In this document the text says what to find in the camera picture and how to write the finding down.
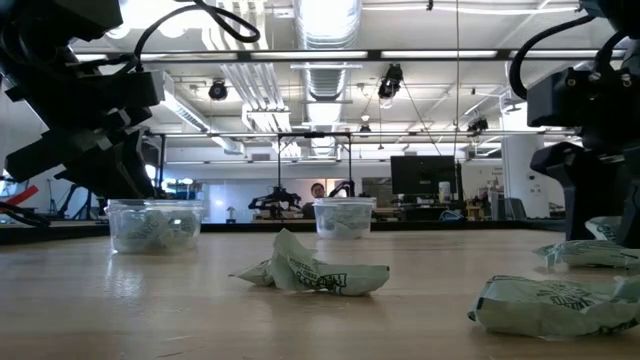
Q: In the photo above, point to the red bar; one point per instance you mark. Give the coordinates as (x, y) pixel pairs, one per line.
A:
(25, 195)

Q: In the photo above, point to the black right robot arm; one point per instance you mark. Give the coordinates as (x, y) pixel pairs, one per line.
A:
(620, 15)

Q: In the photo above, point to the person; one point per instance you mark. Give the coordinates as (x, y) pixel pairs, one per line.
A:
(318, 191)

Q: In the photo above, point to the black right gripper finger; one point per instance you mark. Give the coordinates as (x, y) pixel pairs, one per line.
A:
(585, 190)
(631, 220)

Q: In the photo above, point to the green printed packet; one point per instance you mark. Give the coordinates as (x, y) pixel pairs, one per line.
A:
(585, 255)
(145, 230)
(185, 225)
(320, 280)
(540, 310)
(602, 227)
(345, 220)

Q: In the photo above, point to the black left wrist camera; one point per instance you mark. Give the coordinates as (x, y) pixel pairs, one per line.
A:
(137, 89)

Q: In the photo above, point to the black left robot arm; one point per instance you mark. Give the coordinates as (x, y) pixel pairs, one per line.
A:
(50, 20)

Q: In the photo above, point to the black background robot arm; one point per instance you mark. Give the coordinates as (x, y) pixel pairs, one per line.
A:
(275, 197)
(345, 187)

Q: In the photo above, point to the black ceiling camera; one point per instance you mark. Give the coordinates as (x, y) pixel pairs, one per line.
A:
(391, 82)
(218, 91)

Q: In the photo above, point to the small square clear plastic container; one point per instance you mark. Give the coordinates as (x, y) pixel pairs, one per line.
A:
(320, 202)

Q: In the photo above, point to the rectangular clear plastic container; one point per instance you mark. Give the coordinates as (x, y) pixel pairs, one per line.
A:
(115, 220)

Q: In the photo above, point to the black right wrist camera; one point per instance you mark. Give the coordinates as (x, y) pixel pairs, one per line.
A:
(560, 100)

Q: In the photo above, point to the silver ceiling duct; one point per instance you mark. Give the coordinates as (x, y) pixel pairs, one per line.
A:
(327, 30)

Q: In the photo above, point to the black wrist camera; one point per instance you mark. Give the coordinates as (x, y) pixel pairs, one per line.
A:
(137, 89)
(560, 100)

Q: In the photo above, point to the black background metal frame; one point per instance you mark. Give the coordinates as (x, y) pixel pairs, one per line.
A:
(315, 134)

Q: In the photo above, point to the black tripod stand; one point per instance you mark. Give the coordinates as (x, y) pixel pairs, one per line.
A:
(75, 200)

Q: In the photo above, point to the black computer monitor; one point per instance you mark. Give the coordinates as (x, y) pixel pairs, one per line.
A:
(422, 175)

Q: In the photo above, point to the white bottle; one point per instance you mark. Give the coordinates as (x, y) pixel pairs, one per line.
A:
(444, 192)

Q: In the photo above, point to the white pillar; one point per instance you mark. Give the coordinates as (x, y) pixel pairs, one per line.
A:
(520, 175)

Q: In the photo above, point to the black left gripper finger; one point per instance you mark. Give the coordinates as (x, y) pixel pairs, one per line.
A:
(122, 175)
(60, 159)

